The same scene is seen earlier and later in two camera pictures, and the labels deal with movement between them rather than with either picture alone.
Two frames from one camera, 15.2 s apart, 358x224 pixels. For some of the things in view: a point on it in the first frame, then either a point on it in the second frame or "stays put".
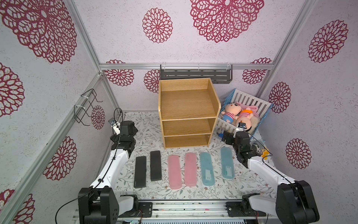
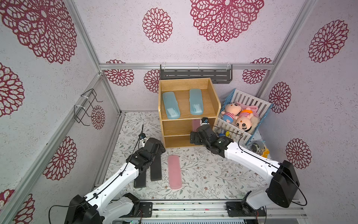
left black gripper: [114, 138] to [162, 149]
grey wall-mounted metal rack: [219, 73] stays put
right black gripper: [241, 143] to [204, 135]
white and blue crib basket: [240, 107] stays put
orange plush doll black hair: [245, 116] stays put
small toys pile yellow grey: [263, 152] stays put
